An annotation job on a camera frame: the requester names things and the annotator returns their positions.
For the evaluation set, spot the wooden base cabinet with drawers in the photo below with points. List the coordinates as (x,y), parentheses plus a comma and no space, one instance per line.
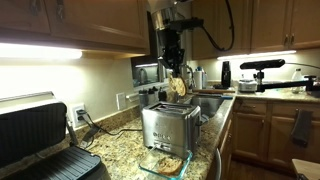
(224,143)

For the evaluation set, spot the stainless steel sink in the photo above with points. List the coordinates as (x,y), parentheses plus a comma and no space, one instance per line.
(208,105)

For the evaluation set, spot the grey tumbler black lid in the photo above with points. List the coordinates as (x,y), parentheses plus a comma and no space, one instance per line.
(143,99)

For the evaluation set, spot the white wall outlet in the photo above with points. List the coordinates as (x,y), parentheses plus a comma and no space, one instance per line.
(73,117)

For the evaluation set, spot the black stereo camera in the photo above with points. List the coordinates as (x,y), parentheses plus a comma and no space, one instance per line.
(262,64)

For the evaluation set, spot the wooden upper cabinet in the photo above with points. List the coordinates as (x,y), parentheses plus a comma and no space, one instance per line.
(83,16)

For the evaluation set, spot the narrow under-cabinet light strip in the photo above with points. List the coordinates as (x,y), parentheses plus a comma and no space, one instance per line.
(256,55)

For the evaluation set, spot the wooden corner upper cabinets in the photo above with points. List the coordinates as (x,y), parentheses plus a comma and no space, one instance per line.
(270,23)

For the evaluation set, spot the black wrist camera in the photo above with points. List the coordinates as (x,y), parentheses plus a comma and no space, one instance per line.
(186,24)

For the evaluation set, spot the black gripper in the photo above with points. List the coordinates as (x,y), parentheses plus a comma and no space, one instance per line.
(172,50)

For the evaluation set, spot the white jug blue cap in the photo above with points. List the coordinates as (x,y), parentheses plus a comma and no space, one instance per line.
(198,80)

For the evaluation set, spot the black silver panini grill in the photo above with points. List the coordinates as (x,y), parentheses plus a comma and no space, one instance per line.
(33,130)

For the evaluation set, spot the bright under-cabinet light strip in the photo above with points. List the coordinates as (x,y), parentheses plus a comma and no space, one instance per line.
(40,51)

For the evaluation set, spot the clear glass baking dish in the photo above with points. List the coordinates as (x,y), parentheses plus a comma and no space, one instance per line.
(186,164)

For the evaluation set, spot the white light switch plate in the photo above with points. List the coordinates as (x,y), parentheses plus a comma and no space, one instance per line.
(120,101)

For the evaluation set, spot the light wooden tabletop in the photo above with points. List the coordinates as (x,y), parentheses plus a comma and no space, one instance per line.
(308,168)

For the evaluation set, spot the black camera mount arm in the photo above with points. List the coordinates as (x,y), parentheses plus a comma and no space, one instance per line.
(283,85)

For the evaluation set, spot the clear bottle white cap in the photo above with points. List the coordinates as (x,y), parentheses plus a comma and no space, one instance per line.
(297,78)

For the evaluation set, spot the brown wooden board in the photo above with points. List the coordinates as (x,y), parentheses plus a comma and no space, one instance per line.
(216,90)

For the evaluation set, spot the brown bread slice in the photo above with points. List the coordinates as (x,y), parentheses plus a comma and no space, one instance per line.
(178,87)
(170,165)

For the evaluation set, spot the blue sponge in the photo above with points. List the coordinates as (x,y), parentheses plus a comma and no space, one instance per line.
(227,97)

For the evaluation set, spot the small black bottle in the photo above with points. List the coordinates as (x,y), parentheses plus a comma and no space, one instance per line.
(162,95)

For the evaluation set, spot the stainless steel two-slot toaster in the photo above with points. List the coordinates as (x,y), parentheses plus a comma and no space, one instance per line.
(170,130)

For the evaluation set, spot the dark grey hanging towel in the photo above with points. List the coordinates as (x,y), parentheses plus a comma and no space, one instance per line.
(301,128)

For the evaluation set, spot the wooden base cabinets with doors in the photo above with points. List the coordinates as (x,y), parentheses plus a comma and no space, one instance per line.
(266,133)

